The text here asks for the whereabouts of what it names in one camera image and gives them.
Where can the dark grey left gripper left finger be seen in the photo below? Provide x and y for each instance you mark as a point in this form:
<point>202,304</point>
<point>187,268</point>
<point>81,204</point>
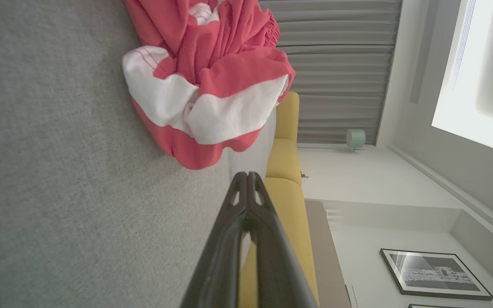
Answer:
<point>223,256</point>

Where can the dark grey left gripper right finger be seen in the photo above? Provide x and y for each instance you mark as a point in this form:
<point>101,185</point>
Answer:
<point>278,256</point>

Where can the red and white shirt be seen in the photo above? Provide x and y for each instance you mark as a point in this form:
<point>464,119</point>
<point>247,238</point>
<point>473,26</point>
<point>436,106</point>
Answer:
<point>229,72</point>

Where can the beige wooden panel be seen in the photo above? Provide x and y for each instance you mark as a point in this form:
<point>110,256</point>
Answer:
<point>328,265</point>

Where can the teal table lamp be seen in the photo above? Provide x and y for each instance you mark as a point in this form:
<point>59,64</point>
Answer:
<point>355,138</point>

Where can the black framed picture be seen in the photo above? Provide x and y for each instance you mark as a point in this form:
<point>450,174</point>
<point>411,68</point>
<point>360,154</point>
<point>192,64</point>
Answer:
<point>435,273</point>
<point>430,306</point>

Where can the grey fabric sofa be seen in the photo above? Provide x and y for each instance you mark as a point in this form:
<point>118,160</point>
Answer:
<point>58,171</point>

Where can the grey pleated curtain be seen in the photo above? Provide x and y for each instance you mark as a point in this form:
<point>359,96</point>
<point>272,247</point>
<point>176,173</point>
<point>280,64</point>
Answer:
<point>340,64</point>

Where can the bright recessed ceiling light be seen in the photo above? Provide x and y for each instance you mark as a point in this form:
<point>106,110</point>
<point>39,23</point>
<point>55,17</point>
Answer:
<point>482,77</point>

